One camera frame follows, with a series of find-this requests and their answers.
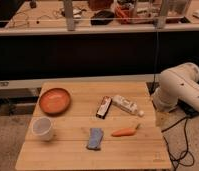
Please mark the black object on bench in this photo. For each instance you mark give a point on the black object on bench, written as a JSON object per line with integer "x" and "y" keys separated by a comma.
{"x": 102, "y": 17}

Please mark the grey metal post right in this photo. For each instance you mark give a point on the grey metal post right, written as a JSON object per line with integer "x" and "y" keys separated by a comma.
{"x": 162, "y": 15}

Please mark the white paper cup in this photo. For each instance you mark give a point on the white paper cup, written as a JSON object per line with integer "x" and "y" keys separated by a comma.
{"x": 42, "y": 128}

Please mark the white plastic bottle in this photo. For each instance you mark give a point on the white plastic bottle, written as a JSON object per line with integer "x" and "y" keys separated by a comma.
{"x": 127, "y": 105}

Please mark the orange toy carrot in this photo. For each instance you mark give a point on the orange toy carrot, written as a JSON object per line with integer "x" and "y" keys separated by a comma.
{"x": 129, "y": 131}

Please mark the dark chocolate bar box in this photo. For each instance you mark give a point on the dark chocolate bar box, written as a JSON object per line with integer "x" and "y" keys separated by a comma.
{"x": 104, "y": 107}

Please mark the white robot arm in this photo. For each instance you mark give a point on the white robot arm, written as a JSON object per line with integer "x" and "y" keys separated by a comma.
{"x": 177, "y": 83}

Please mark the grey metal post left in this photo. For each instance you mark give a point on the grey metal post left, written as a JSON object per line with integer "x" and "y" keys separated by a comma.
{"x": 68, "y": 8}

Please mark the grey metal post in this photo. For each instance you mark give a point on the grey metal post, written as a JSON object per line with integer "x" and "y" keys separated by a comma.
{"x": 162, "y": 15}
{"x": 68, "y": 8}

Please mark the orange tool on bench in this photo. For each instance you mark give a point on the orange tool on bench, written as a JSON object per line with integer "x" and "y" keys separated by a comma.
{"x": 123, "y": 15}

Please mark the blue folded cloth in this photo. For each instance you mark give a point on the blue folded cloth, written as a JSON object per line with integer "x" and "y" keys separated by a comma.
{"x": 95, "y": 138}

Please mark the orange ceramic bowl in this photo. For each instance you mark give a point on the orange ceramic bowl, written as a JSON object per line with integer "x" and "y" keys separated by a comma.
{"x": 55, "y": 101}

